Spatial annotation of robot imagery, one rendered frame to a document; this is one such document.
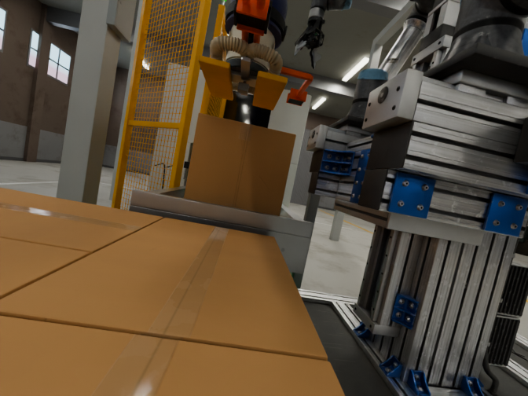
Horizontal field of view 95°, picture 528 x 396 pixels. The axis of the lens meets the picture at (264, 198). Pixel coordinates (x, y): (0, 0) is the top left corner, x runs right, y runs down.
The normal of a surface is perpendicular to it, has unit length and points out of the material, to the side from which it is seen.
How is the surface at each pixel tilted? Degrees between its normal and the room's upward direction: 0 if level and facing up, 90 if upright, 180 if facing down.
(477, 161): 90
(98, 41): 90
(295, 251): 90
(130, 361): 0
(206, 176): 90
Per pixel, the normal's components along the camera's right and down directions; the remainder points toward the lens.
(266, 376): 0.19, -0.98
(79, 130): 0.07, 0.09
